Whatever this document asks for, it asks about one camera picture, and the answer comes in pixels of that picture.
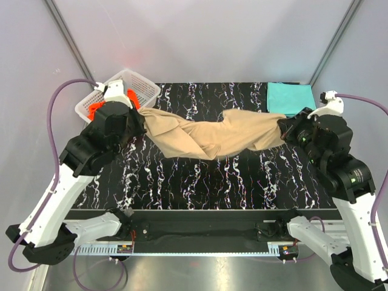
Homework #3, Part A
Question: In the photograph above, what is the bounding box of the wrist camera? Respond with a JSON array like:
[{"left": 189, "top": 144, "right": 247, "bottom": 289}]
[
  {"left": 94, "top": 79, "right": 133, "bottom": 109},
  {"left": 307, "top": 90, "right": 344, "bottom": 119}
]

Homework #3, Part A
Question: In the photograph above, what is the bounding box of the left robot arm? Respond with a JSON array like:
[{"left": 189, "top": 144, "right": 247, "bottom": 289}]
[{"left": 5, "top": 101, "right": 146, "bottom": 267}]

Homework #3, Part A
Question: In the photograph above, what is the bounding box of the beige t shirt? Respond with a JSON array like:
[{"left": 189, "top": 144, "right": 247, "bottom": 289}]
[{"left": 139, "top": 107, "right": 286, "bottom": 160}]

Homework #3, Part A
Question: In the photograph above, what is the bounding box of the white slotted cable duct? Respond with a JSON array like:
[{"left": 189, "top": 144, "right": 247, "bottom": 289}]
[{"left": 78, "top": 242, "right": 280, "bottom": 256}]

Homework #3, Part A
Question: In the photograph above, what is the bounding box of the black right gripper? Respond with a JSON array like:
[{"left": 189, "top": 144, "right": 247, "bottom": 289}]
[{"left": 277, "top": 106, "right": 324, "bottom": 167}]

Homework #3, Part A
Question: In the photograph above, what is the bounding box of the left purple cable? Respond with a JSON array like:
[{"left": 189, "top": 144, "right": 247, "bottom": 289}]
[{"left": 7, "top": 78, "right": 101, "bottom": 272}]

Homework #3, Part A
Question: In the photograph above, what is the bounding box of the folded teal t shirt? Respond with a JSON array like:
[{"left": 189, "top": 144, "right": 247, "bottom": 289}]
[{"left": 267, "top": 82, "right": 316, "bottom": 117}]

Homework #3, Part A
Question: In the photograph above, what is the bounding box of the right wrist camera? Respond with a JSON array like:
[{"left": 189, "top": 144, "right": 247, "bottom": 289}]
[{"left": 307, "top": 90, "right": 344, "bottom": 119}]

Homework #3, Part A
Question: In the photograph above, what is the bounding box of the orange t shirt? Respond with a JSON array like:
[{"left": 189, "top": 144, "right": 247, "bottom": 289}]
[{"left": 87, "top": 90, "right": 140, "bottom": 121}]

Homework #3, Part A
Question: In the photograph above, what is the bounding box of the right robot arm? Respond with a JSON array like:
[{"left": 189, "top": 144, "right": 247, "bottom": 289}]
[{"left": 275, "top": 108, "right": 387, "bottom": 290}]

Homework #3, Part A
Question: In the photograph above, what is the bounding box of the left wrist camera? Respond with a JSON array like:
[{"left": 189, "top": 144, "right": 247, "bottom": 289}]
[{"left": 94, "top": 79, "right": 133, "bottom": 109}]

